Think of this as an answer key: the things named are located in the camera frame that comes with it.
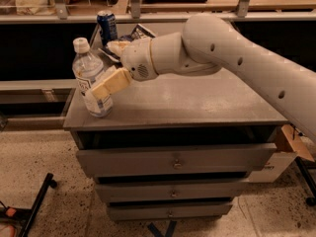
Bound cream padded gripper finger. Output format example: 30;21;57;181
85;66;132;114
106;40;130;57

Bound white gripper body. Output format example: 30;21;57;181
120;38;158;81

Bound clear plastic water bottle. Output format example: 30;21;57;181
72;38;113;118

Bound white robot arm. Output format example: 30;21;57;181
88;13;316;141

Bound blue chip bag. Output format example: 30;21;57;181
100;24;156;63

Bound blue soda can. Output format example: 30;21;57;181
97;10;118;45

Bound top grey drawer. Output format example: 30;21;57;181
76;143;277;178

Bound grey drawer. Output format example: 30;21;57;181
107;201;232;221
76;143;277;178
96;179;248;203

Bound middle grey drawer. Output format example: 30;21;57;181
96;179;248;203

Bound bottom grey drawer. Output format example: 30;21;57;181
107;201;232;221

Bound black stand leg left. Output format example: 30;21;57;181
0;173;57;237

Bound black stand leg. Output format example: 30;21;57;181
0;173;57;237
295;157;316;206

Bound cardboard box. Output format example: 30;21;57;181
249;124;315;183

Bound black stand leg right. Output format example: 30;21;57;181
295;157;316;206

